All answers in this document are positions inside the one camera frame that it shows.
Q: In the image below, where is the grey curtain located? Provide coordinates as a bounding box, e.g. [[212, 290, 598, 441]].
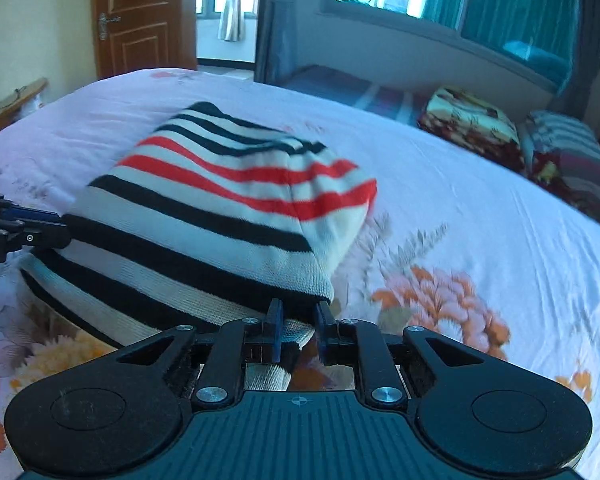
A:
[[254, 0, 341, 86], [555, 0, 600, 136]]

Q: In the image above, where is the black red white striped sweater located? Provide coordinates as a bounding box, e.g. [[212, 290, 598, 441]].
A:
[[19, 101, 378, 393]]

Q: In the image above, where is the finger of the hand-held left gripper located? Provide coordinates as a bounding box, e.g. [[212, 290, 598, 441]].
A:
[[0, 190, 64, 223], [5, 219, 74, 251]]

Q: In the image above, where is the wooden side table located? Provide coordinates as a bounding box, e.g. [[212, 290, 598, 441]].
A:
[[0, 77, 48, 143]]

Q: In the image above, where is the metal door handle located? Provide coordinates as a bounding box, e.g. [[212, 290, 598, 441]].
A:
[[98, 12, 122, 41]]

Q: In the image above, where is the white sheer curtain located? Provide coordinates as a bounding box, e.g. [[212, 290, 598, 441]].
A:
[[217, 0, 246, 43]]

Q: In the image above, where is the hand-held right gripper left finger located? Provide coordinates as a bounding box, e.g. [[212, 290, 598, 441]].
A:
[[115, 299, 286, 408]]

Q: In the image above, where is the wooden door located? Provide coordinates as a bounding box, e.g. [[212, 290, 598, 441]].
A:
[[91, 0, 199, 81]]

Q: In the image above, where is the folded patterned blanket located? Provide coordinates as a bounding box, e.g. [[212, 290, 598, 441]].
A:
[[417, 86, 526, 173]]

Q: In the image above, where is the striped bed sheet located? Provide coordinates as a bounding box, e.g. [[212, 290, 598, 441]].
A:
[[280, 64, 433, 123]]

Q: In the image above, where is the striped pillow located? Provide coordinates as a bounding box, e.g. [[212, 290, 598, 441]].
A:
[[522, 110, 600, 236]]

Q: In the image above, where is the teal curtain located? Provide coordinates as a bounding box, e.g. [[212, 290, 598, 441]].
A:
[[422, 0, 581, 91]]

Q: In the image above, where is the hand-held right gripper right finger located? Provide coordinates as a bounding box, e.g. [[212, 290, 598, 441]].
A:
[[313, 299, 484, 406]]

